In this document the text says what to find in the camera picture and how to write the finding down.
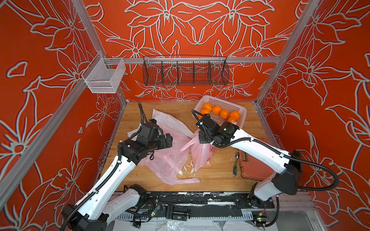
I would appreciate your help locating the red plastic tool case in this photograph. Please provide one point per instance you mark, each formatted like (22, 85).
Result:
(252, 168)

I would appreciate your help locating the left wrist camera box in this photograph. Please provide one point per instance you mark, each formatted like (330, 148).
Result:
(149, 132)

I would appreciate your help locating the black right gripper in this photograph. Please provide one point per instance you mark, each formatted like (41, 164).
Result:
(202, 138)

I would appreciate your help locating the white wire wall basket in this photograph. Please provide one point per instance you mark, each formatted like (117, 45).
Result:
(102, 76)

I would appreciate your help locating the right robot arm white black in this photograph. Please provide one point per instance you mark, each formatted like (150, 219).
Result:
(287, 167)

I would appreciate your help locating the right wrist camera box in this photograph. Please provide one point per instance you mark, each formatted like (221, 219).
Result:
(207, 125)

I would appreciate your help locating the white plastic bag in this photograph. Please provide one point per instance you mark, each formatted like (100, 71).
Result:
(170, 124)

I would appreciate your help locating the orange fruit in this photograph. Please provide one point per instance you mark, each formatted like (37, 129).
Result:
(224, 114)
(232, 119)
(208, 106)
(205, 111)
(235, 114)
(216, 110)

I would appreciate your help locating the black wire wall basket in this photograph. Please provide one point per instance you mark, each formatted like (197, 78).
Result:
(185, 70)

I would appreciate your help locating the white perforated plastic basket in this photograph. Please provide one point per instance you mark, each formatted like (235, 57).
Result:
(224, 105)

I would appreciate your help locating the pink printed plastic bag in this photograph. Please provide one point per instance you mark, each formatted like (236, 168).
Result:
(201, 153)

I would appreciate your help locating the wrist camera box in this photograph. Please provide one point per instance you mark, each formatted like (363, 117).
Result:
(207, 125)
(149, 132)

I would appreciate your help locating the plain pink plastic bag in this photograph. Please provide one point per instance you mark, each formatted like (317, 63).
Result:
(167, 163)

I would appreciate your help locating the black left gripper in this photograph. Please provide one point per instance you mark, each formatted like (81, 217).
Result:
(164, 145)

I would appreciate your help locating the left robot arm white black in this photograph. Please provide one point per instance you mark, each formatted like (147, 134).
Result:
(94, 212)

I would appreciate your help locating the green handled screwdriver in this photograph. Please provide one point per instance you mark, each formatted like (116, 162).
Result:
(235, 167)

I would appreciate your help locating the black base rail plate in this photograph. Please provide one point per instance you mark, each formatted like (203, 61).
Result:
(216, 206)

